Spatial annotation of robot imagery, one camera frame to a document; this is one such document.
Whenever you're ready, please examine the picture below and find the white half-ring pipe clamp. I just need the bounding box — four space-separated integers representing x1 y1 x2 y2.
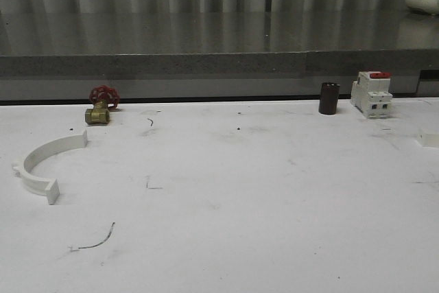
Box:
12 130 88 205

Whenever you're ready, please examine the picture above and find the dark brown cylindrical coupling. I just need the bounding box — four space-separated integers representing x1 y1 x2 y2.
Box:
318 82 340 115

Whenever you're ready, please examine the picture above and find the brass valve red handwheel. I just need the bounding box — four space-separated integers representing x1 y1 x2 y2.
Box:
84 85 120 125

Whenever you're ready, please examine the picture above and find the grey stone counter ledge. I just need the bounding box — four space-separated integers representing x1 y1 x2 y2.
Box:
1 11 438 101

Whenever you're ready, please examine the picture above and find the white circuit breaker red switch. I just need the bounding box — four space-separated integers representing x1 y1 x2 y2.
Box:
351 71 392 119

